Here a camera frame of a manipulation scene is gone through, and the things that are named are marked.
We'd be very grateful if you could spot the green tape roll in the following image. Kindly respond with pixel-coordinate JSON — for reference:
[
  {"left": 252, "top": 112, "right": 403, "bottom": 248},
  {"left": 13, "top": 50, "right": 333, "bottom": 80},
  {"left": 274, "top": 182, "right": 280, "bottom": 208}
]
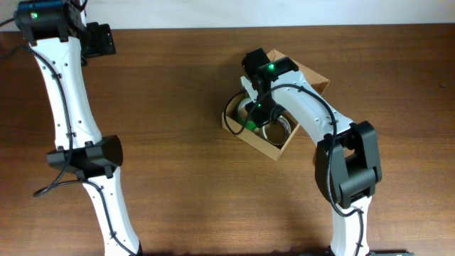
[{"left": 236, "top": 97, "right": 259, "bottom": 133}]

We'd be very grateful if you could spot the beige masking tape roll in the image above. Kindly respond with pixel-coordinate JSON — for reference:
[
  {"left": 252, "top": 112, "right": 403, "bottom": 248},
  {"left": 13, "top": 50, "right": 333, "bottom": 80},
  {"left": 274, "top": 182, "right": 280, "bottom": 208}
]
[{"left": 262, "top": 116, "right": 291, "bottom": 146}]

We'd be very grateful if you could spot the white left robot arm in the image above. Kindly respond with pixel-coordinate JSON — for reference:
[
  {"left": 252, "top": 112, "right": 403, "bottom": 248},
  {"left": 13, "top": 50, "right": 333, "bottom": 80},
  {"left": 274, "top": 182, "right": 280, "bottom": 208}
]
[{"left": 14, "top": 0, "right": 143, "bottom": 255}]

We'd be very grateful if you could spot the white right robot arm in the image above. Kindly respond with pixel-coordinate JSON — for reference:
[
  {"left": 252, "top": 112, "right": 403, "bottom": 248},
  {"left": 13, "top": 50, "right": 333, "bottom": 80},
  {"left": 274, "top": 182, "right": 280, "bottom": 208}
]
[{"left": 242, "top": 48, "right": 382, "bottom": 255}]

